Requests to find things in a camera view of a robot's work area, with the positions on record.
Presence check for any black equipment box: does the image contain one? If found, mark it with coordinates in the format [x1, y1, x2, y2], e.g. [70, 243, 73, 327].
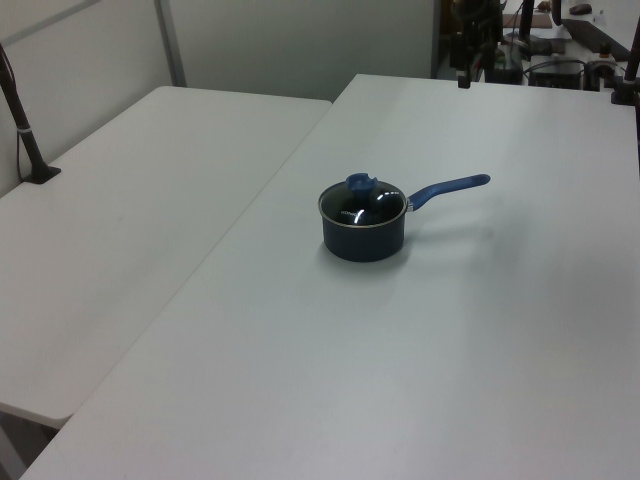
[528, 59, 587, 91]

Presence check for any black clamped camera stand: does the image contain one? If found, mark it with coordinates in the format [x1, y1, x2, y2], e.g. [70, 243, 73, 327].
[610, 0, 640, 106]

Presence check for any white side table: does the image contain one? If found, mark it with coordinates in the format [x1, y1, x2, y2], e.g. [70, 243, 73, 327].
[0, 85, 335, 422]

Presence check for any black camera stand with tape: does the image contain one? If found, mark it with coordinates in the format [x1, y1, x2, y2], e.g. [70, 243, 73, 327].
[0, 41, 63, 185]

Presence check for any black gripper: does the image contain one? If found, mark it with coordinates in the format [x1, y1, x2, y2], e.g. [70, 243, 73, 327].
[449, 28, 489, 90]

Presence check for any glass lid with blue knob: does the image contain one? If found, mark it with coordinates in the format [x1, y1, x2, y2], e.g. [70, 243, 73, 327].
[318, 171, 406, 229]

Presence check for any black pole on round base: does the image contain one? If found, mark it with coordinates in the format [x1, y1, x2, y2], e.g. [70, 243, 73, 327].
[503, 0, 552, 57]

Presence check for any grey metal partition post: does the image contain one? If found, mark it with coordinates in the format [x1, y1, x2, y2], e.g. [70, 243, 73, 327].
[153, 0, 188, 88]

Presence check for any dark blue saucepan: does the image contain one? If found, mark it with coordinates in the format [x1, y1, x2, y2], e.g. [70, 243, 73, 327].
[317, 173, 492, 264]

